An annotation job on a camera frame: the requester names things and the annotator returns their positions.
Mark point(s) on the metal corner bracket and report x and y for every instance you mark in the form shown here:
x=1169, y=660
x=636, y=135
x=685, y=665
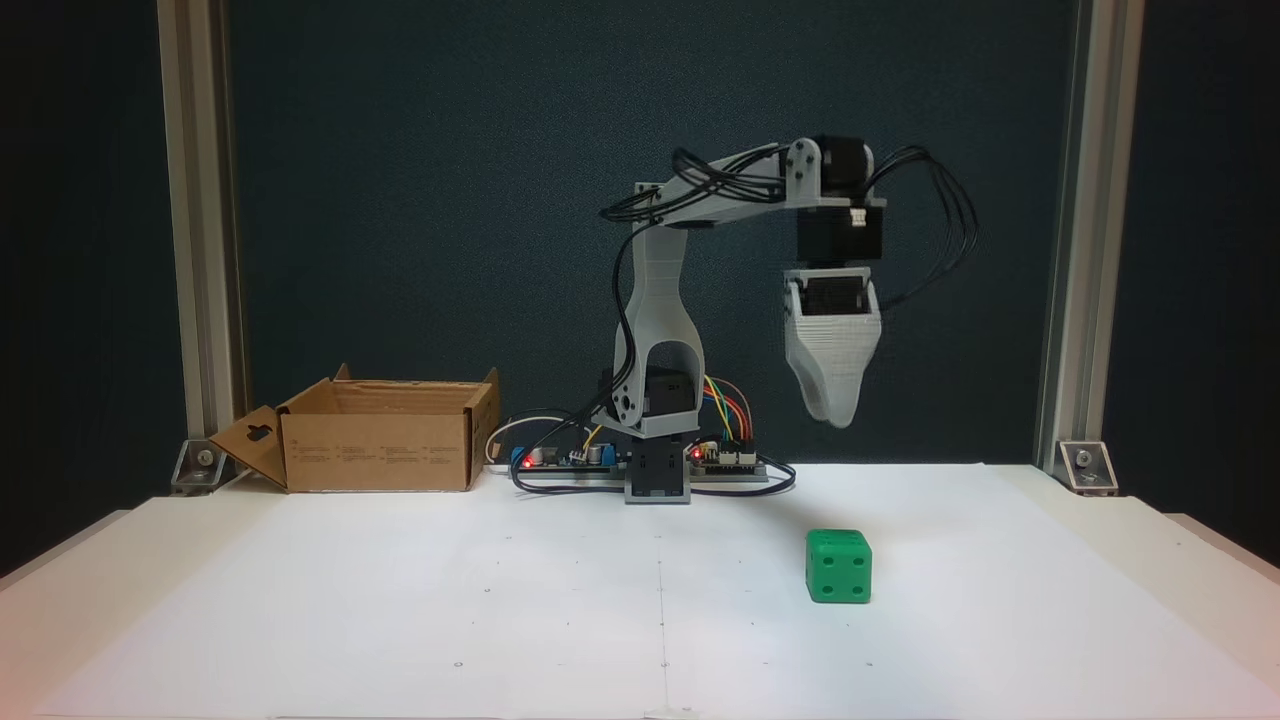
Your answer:
x=1088, y=466
x=203, y=465

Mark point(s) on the aluminium frame post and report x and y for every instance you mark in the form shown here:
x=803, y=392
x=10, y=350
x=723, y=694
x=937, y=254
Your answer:
x=1085, y=230
x=205, y=220

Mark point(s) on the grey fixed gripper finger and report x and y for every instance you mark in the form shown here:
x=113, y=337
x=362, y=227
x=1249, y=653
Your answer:
x=822, y=408

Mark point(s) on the green die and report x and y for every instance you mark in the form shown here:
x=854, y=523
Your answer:
x=838, y=570

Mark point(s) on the grey board mounting plate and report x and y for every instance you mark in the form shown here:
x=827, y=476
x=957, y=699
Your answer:
x=740, y=476

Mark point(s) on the blue circuit board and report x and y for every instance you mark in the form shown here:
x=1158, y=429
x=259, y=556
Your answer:
x=575, y=457

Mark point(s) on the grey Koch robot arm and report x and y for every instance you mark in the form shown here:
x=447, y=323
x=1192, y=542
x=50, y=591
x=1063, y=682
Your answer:
x=660, y=300

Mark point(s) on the brown cardboard box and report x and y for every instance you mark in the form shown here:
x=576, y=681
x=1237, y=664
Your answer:
x=380, y=450

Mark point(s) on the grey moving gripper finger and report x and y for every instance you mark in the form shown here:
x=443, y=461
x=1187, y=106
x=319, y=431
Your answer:
x=835, y=355

